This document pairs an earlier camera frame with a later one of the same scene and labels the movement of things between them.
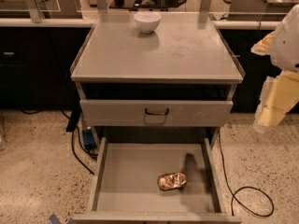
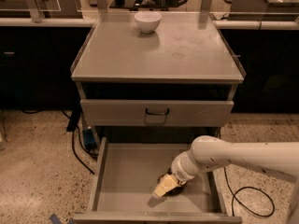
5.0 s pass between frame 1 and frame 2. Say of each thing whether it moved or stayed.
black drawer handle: stayed
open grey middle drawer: stayed
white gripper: moved
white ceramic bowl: stayed
